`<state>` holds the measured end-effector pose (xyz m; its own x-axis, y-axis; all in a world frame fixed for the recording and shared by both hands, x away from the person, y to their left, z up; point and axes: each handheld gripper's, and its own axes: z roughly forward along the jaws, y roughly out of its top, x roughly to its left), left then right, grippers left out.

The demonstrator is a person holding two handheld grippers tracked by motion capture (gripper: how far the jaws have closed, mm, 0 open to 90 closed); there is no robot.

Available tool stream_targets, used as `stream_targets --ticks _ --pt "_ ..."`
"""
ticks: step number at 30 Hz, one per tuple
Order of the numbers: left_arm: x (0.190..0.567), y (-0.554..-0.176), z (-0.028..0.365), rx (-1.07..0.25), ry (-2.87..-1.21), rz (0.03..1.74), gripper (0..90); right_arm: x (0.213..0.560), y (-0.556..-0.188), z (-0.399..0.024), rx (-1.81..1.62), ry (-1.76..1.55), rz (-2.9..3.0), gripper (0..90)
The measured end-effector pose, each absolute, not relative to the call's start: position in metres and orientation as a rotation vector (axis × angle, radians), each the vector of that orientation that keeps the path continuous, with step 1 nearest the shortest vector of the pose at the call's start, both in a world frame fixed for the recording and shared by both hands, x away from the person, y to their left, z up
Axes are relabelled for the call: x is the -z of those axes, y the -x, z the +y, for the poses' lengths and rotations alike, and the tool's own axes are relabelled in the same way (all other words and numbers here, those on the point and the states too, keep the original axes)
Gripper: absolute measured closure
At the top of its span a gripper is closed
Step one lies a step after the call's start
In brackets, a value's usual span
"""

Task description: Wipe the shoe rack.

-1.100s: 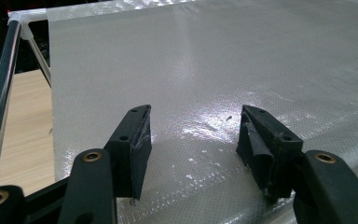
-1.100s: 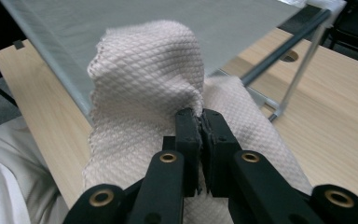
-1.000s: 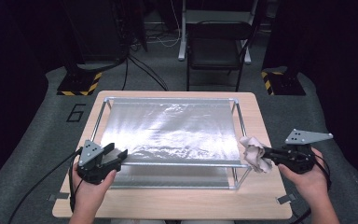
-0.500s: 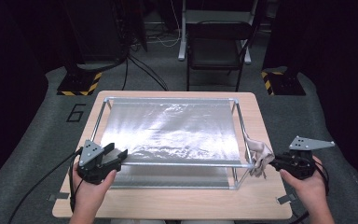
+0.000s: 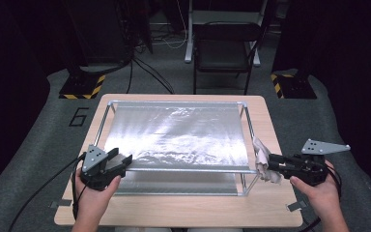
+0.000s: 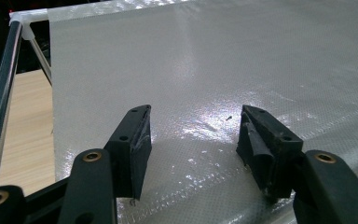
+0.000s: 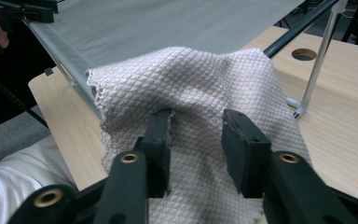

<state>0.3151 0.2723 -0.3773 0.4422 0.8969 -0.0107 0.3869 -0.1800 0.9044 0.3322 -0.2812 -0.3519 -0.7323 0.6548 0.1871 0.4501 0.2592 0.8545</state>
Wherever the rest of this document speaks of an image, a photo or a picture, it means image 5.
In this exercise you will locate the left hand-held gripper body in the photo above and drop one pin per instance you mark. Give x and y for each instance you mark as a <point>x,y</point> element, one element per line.
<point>93,158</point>

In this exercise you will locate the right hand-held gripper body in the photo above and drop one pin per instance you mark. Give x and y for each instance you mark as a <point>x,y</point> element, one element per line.
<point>315,147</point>

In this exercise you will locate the white cleaning cloth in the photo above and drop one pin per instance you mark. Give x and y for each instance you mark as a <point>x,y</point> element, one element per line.
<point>262,158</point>

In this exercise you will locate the silver metal frame rack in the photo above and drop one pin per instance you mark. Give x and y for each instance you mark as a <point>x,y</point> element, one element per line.
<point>177,135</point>

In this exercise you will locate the person's left hand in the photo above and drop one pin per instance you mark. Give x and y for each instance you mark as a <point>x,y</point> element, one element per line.
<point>93,203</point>

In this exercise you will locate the person's right hand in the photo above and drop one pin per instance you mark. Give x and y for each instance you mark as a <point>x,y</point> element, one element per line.
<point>323,196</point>

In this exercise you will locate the grey tape piece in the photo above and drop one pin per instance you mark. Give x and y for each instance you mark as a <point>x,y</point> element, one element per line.
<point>62,203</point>
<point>296,205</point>

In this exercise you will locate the black yellow striped stand base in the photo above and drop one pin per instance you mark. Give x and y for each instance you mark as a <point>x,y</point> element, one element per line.
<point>298,87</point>
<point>80,86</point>

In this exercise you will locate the black folding chair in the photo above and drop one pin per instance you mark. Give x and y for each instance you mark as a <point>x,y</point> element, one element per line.
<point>189,38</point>
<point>225,54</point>

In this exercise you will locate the black equipment cabinet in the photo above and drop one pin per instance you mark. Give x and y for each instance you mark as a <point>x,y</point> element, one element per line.
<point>99,32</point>

